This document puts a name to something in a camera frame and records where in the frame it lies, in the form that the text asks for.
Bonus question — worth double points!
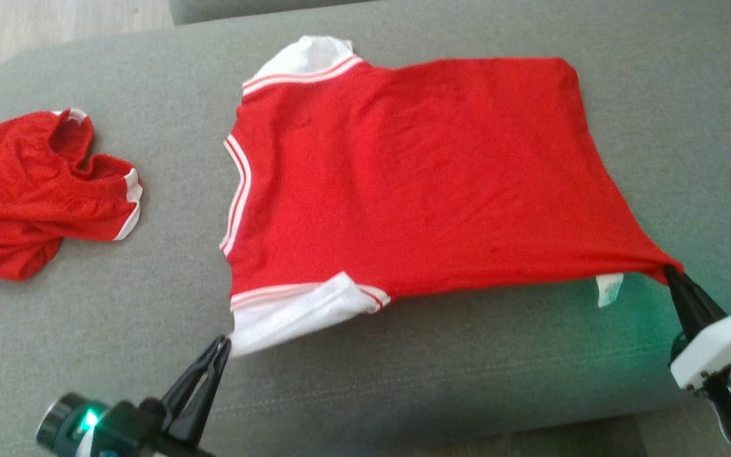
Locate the red basketball shorts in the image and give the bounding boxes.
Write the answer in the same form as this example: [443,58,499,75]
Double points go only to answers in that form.
[0,108,144,282]

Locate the right gripper white wedge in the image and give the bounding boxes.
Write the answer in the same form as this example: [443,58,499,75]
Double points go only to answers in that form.
[663,265,731,392]

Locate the grey sofa back cushion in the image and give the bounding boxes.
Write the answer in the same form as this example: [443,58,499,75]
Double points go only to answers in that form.
[169,0,382,26]

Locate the left gripper white wedge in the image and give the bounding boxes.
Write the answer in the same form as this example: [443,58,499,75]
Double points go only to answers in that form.
[140,335,232,457]

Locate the grey fabric sofa seat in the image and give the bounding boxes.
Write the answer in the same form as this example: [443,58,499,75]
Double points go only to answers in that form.
[0,0,731,457]

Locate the red jersey with white sleeves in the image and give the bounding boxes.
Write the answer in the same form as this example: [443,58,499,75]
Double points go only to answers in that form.
[218,36,685,357]

